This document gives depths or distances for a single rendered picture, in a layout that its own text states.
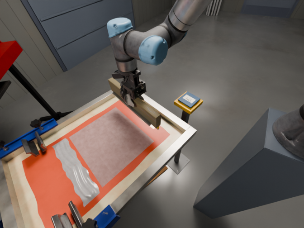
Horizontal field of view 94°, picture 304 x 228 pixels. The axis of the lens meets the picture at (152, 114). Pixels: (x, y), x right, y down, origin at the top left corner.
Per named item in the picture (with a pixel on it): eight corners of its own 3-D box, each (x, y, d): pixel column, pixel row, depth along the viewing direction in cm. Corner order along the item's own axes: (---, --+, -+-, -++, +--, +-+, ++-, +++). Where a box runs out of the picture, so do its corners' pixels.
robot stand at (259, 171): (217, 199, 135) (337, 127, 43) (212, 219, 125) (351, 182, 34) (199, 188, 141) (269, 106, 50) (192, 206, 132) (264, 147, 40)
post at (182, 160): (175, 148, 171) (185, 84, 98) (190, 160, 160) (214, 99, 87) (162, 160, 162) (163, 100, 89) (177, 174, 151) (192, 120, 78)
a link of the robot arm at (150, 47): (176, 28, 39) (146, 22, 44) (151, 44, 34) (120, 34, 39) (174, 55, 45) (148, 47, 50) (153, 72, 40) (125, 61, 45)
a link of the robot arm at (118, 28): (118, 27, 37) (99, 22, 41) (126, 65, 46) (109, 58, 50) (138, 19, 41) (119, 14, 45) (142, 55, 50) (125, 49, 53)
